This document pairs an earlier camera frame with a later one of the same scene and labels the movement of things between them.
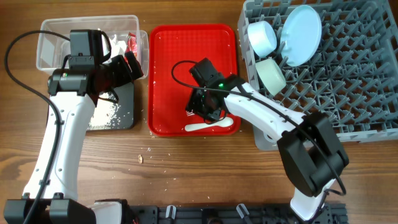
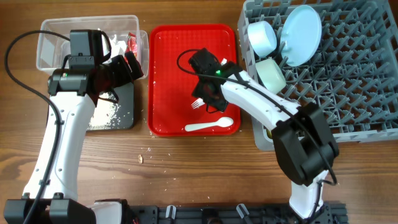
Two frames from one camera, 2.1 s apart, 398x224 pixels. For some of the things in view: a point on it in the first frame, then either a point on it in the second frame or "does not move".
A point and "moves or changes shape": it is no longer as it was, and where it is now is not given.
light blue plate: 300,35 does not move
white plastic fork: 189,113 moves or changes shape
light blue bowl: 262,37 does not move
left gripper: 125,75 does not move
